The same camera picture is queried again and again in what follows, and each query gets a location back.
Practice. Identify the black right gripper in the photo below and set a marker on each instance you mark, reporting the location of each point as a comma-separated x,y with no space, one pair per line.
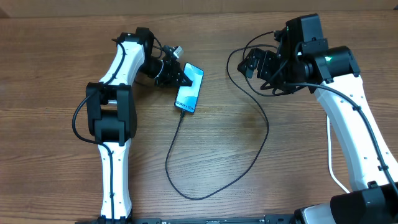
266,61

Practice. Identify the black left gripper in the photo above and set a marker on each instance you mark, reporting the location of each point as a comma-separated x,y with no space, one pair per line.
173,70

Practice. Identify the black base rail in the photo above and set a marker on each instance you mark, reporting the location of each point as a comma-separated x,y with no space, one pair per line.
267,219

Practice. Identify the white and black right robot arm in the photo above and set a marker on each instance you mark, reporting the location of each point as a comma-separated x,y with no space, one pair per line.
303,59

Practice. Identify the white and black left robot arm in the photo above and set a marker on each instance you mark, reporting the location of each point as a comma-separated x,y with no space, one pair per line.
112,117

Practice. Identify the Samsung Galaxy smartphone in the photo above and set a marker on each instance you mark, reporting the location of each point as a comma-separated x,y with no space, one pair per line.
187,96

